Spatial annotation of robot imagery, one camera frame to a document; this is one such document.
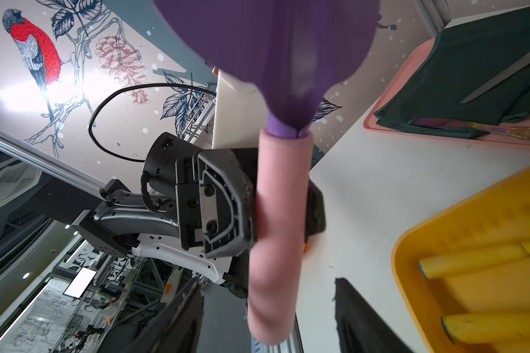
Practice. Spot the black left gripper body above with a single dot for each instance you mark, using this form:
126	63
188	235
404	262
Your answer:
216	201

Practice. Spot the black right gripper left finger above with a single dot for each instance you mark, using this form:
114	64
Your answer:
177	328

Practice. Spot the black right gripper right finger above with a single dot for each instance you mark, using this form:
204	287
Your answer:
359	327

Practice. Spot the purple shovel pink handle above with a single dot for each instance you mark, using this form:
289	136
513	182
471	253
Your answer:
293	52

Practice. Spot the yellow plastic storage box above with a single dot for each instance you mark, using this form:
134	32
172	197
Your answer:
464	274

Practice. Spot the yellow shovel yellow handle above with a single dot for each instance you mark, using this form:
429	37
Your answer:
463	262

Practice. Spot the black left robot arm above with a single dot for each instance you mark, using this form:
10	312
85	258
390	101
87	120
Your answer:
146	224

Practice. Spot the yellow shovel in box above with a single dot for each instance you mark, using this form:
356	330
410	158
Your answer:
487	328

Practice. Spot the pink plastic tray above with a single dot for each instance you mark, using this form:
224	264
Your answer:
437	77

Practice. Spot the dark green folded cloth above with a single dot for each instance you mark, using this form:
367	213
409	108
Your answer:
511	28

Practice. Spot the white-handled knife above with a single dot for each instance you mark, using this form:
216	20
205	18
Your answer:
499	78

